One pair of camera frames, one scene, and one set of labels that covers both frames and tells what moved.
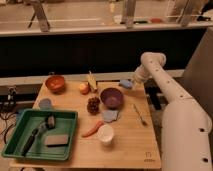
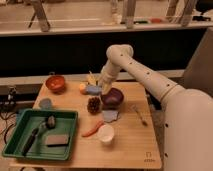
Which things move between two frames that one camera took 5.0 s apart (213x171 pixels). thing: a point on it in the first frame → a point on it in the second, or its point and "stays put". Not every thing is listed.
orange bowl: x=55 y=83 stays put
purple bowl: x=111 y=98 stays put
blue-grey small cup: x=45 y=104 stays put
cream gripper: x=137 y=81 → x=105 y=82
